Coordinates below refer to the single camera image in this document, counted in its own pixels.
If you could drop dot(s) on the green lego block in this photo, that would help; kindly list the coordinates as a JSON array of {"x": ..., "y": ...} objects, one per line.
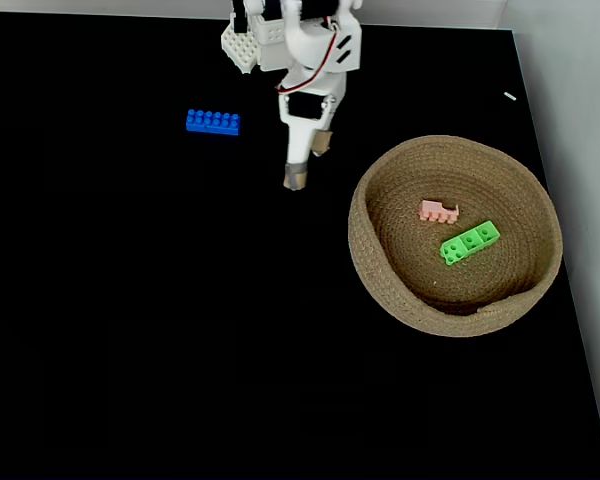
[{"x": 467, "y": 243}]

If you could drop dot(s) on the pink lego block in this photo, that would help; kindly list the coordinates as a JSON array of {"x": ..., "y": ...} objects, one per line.
[{"x": 435, "y": 210}]

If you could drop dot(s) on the small white tape strip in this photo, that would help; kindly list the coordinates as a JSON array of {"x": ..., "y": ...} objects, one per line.
[{"x": 510, "y": 96}]

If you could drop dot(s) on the blue lego block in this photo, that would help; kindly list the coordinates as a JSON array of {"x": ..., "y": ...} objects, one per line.
[{"x": 212, "y": 123}]

